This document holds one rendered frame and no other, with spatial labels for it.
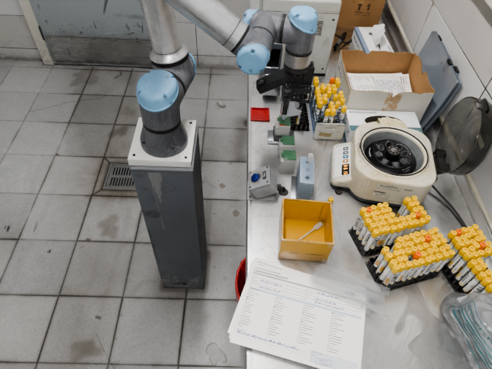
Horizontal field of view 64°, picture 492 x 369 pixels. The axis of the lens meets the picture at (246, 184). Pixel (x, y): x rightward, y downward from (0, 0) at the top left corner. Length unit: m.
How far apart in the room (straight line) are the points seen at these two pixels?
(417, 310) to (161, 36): 0.99
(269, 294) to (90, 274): 1.28
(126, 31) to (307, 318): 2.54
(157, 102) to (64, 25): 2.17
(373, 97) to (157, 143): 0.73
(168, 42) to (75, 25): 2.05
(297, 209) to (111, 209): 1.42
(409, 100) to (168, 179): 0.85
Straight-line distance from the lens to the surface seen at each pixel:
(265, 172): 1.15
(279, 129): 1.31
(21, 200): 2.54
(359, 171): 1.17
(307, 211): 1.11
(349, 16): 2.00
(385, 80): 1.62
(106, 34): 3.18
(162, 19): 1.18
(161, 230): 1.57
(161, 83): 1.17
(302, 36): 1.10
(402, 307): 1.10
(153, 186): 1.34
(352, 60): 1.61
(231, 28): 0.98
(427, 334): 1.10
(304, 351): 0.98
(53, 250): 2.27
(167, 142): 1.24
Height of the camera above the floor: 1.82
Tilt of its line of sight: 51 degrees down
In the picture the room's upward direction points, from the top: 4 degrees clockwise
